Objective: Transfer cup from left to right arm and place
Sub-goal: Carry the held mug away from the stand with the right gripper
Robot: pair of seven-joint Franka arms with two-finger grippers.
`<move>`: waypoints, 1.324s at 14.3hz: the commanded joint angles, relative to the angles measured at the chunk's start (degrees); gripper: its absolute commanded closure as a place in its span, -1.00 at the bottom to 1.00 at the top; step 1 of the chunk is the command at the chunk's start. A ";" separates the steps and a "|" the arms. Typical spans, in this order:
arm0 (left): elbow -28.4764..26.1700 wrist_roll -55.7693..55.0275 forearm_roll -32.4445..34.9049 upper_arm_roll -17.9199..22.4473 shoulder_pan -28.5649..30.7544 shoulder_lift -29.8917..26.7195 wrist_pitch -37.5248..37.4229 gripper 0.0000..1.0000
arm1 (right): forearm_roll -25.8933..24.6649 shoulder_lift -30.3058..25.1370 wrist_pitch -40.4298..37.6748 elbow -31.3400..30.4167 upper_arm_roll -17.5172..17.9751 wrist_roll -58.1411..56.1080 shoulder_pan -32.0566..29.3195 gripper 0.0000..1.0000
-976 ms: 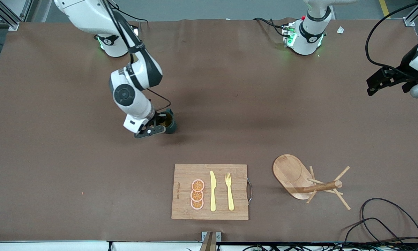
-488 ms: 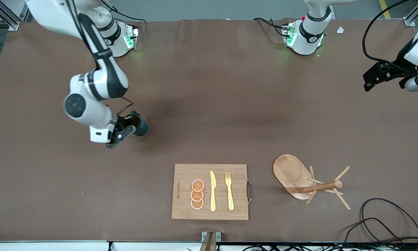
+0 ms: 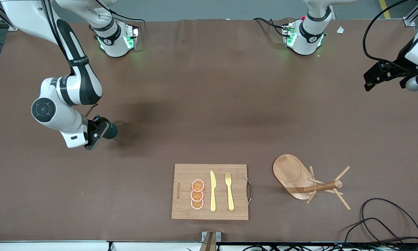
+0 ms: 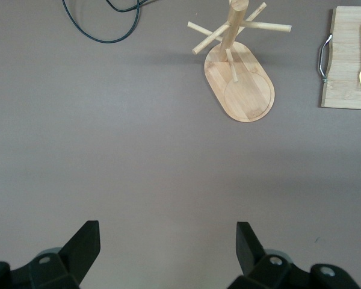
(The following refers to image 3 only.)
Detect yellow plastic fork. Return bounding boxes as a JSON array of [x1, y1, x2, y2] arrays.
[[225, 173, 235, 211]]

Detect black looped cable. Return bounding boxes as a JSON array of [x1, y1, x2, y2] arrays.
[[360, 198, 418, 246], [342, 218, 415, 251]]

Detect aluminium camera post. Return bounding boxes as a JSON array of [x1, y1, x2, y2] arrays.
[[199, 231, 222, 251]]

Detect teal cup yellow inside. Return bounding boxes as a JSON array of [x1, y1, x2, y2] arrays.
[[103, 120, 118, 140]]

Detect black cable bundle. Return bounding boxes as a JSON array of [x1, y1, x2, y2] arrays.
[[242, 241, 418, 251]]

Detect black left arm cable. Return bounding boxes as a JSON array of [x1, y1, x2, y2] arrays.
[[363, 0, 413, 70]]

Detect black base cable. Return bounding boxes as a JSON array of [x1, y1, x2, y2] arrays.
[[253, 17, 287, 37], [101, 0, 145, 25]]

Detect yellow plastic knife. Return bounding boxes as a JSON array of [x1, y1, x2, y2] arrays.
[[210, 170, 217, 212]]

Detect bamboo cutting board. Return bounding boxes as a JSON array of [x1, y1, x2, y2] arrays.
[[171, 163, 253, 221]]

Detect metal base bracket green light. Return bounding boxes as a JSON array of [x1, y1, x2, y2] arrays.
[[282, 23, 297, 48], [124, 24, 140, 50]]

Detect wooden mug tree stand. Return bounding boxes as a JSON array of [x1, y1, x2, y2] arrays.
[[273, 154, 351, 211]]

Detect aluminium frame profile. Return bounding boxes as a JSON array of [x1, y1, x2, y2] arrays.
[[403, 0, 418, 27], [0, 0, 18, 31]]

